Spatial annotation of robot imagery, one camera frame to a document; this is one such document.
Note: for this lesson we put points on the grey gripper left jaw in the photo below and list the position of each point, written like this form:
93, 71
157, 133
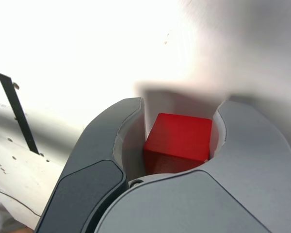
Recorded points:
92, 150

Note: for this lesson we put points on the red cube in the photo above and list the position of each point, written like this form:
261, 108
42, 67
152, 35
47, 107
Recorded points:
182, 138

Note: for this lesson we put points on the black tape strip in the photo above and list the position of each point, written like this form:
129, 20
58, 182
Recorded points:
19, 111

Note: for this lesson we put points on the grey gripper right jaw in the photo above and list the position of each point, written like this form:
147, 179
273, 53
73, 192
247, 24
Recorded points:
232, 194

